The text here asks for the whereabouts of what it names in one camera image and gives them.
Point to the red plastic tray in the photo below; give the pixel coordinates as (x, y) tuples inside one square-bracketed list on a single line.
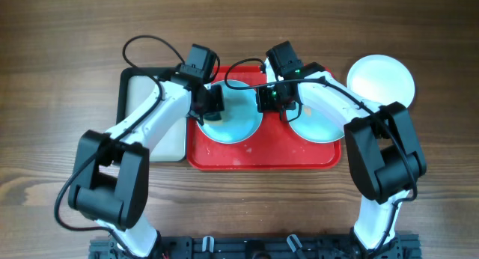
[(273, 146)]

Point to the light blue plate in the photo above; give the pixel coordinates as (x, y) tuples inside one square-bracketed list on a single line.
[(313, 126), (240, 119)]

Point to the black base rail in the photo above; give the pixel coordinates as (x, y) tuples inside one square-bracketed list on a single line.
[(405, 246)]

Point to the green yellow sponge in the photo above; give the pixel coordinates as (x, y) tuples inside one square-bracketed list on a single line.
[(212, 117)]

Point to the light blue plate right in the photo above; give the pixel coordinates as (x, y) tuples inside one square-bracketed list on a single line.
[(313, 126)]

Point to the black water tray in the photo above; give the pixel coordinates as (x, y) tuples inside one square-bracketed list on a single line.
[(134, 89)]

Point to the white round plate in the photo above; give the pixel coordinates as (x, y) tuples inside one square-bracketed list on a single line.
[(382, 79)]

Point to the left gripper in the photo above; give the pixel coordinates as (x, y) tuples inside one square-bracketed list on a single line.
[(218, 105)]

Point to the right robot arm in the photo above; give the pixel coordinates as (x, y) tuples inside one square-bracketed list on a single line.
[(385, 156)]

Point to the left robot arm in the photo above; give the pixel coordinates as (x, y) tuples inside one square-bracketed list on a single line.
[(110, 178)]

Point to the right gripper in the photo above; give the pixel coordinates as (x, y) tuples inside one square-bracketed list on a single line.
[(264, 104)]

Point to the light blue plate front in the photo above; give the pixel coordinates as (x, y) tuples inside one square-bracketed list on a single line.
[(240, 119)]

